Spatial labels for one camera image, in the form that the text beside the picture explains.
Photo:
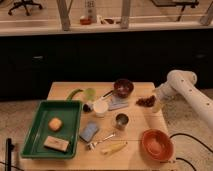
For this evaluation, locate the black office chair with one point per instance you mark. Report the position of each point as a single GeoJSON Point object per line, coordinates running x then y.
{"type": "Point", "coordinates": [24, 3]}

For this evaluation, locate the red object on shelf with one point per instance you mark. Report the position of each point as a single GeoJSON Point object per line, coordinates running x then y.
{"type": "Point", "coordinates": [84, 21]}

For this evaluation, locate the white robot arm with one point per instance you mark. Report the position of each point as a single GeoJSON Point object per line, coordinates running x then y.
{"type": "Point", "coordinates": [183, 83]}

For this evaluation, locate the red bowl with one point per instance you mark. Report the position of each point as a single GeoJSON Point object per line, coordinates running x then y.
{"type": "Point", "coordinates": [156, 145]}

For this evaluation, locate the white bottle on shelf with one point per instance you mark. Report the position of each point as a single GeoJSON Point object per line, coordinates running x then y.
{"type": "Point", "coordinates": [90, 10]}

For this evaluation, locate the green plastic tray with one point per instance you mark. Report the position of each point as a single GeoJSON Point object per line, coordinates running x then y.
{"type": "Point", "coordinates": [53, 133]}

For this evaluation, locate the small dark round object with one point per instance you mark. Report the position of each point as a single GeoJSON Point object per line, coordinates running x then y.
{"type": "Point", "coordinates": [87, 107]}

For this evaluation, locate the silver fork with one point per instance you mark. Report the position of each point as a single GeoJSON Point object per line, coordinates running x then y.
{"type": "Point", "coordinates": [92, 145]}

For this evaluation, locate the small metal cup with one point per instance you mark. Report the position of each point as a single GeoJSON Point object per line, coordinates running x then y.
{"type": "Point", "coordinates": [121, 121]}

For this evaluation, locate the black stand at left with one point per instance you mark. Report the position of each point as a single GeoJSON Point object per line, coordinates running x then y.
{"type": "Point", "coordinates": [8, 154]}

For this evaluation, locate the dark maroon saucepan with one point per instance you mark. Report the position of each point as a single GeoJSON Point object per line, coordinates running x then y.
{"type": "Point", "coordinates": [122, 88]}

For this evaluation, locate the grey folded cloth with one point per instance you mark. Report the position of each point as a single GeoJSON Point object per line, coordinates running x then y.
{"type": "Point", "coordinates": [117, 103]}

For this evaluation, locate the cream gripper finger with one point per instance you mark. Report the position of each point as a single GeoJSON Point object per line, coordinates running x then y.
{"type": "Point", "coordinates": [156, 107]}
{"type": "Point", "coordinates": [155, 91]}

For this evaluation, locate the dark red grape bunch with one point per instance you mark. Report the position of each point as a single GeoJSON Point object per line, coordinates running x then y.
{"type": "Point", "coordinates": [146, 102]}

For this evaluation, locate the orange round fruit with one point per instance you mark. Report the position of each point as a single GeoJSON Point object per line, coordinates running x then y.
{"type": "Point", "coordinates": [55, 124]}

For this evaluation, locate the blue sponge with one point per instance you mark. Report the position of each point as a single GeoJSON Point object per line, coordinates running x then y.
{"type": "Point", "coordinates": [89, 131]}

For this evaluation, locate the white cup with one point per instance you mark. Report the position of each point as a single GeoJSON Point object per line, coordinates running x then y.
{"type": "Point", "coordinates": [100, 108]}

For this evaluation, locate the light green cup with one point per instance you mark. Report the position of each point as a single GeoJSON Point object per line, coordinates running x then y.
{"type": "Point", "coordinates": [89, 94]}

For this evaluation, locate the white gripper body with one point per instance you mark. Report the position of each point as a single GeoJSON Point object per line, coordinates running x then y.
{"type": "Point", "coordinates": [163, 92]}

